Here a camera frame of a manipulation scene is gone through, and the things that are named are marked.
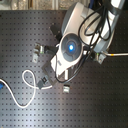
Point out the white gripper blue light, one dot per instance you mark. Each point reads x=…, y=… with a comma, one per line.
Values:
x=69, y=53

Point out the metal cable clip right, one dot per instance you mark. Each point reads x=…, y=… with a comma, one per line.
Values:
x=99, y=57

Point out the metal bracket top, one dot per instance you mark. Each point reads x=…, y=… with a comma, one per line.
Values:
x=56, y=32

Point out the metal cable clip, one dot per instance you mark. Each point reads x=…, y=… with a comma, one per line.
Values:
x=99, y=57
x=66, y=88
x=39, y=49

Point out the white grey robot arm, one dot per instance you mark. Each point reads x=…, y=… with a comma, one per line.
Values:
x=84, y=31

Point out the metal cable clip left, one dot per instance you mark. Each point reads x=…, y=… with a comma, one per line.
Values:
x=39, y=49

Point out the metal cable clip bottom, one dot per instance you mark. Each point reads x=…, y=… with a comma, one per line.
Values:
x=66, y=88

